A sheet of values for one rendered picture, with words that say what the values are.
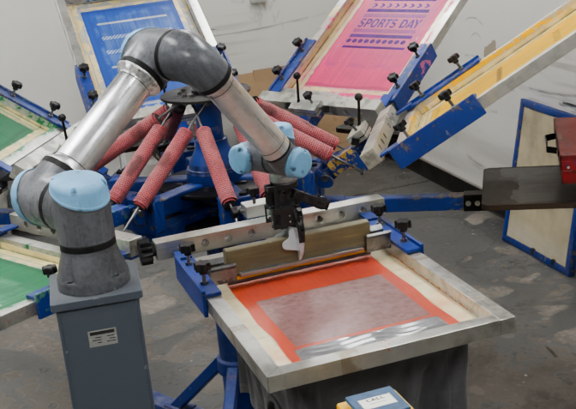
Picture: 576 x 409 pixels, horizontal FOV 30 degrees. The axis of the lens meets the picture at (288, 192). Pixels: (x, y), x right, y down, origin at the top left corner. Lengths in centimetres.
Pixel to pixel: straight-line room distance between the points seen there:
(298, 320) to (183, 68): 67
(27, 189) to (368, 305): 87
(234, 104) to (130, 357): 61
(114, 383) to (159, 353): 252
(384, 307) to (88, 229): 79
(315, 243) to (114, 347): 79
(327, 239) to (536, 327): 205
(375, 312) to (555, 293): 258
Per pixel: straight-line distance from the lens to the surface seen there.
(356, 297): 268
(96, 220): 220
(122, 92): 240
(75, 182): 221
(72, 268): 223
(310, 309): 264
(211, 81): 237
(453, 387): 256
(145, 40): 244
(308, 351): 241
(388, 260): 291
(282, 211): 277
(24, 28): 674
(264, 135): 250
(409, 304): 262
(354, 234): 289
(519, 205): 332
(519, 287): 517
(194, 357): 472
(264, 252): 281
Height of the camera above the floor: 200
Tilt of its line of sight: 17 degrees down
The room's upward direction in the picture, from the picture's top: 6 degrees counter-clockwise
